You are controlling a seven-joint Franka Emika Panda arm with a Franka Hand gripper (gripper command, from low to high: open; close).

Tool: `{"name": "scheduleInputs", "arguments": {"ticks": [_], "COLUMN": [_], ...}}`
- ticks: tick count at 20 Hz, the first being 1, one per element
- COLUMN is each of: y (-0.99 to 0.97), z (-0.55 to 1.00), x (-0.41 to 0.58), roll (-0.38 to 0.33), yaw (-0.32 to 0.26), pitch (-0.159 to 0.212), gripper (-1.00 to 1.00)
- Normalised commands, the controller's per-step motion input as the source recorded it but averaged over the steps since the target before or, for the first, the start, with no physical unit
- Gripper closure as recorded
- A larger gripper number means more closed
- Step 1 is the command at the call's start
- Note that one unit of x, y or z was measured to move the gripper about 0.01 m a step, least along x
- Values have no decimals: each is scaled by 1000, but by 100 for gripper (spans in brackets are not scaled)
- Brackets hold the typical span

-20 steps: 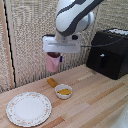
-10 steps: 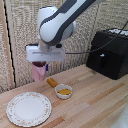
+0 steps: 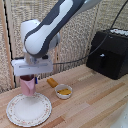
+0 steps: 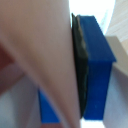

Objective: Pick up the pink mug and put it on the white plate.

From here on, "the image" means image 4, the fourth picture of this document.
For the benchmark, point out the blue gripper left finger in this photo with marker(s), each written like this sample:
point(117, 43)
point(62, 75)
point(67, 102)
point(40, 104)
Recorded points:
point(48, 110)

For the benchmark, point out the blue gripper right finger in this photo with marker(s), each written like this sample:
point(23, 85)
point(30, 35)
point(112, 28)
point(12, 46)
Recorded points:
point(96, 66)

